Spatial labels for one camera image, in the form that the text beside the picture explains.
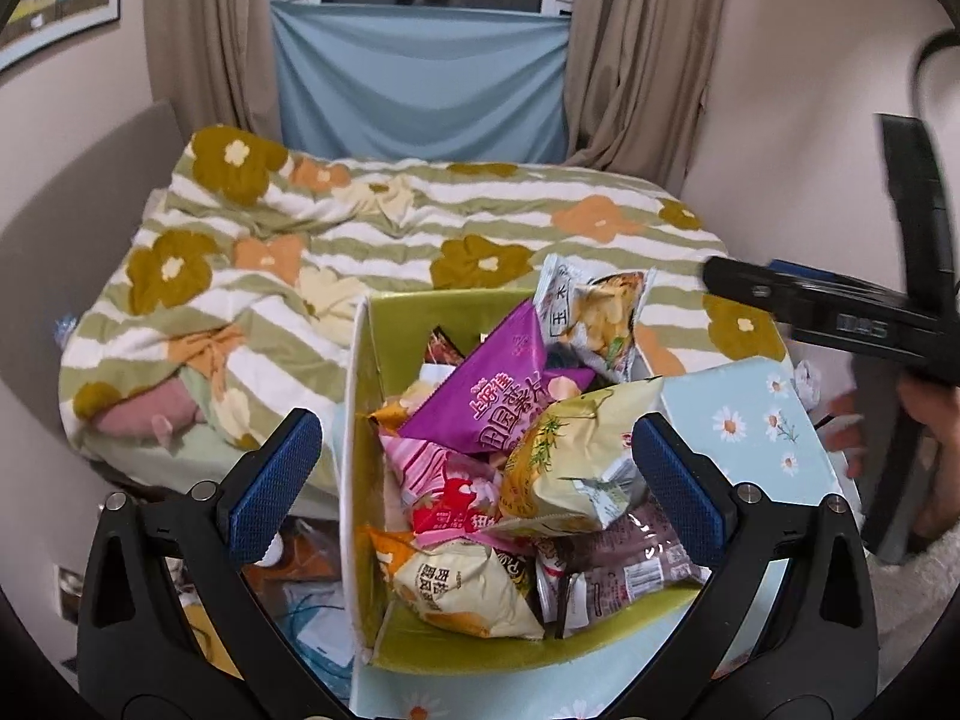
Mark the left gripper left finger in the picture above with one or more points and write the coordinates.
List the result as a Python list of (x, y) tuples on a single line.
[(169, 627)]

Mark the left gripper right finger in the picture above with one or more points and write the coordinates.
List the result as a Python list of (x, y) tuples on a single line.
[(785, 625)]

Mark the yellow green chip bag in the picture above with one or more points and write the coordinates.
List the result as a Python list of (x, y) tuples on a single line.
[(574, 471)]

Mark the clear potato chip bag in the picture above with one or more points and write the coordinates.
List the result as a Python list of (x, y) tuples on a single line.
[(589, 321)]

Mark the purple chip bag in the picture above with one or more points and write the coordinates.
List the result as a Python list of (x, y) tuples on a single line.
[(491, 400)]

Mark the person right hand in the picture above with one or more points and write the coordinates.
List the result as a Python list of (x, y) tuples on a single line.
[(935, 410)]

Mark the pink pillow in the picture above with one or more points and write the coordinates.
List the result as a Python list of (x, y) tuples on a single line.
[(159, 414)]

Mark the cream cake snack bag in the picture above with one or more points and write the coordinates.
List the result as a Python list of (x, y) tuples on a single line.
[(461, 586)]

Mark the pink red snack bag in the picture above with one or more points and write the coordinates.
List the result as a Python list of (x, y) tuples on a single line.
[(446, 495)]

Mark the green cardboard snack box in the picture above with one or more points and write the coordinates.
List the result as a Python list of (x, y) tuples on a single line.
[(390, 334)]

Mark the floral striped green blanket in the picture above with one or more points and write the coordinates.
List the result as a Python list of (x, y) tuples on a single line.
[(244, 277)]

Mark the beige right curtain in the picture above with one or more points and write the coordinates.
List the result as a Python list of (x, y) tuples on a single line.
[(636, 78)]

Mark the beige curtain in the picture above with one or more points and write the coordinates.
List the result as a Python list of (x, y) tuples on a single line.
[(636, 78), (214, 62)]

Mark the grey padded headboard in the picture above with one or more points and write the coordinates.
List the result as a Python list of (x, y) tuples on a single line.
[(58, 252)]

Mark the light blue window cloth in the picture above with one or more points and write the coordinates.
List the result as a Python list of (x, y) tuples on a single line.
[(433, 83)]

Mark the beige left curtain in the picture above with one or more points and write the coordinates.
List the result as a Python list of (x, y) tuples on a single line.
[(214, 62)]

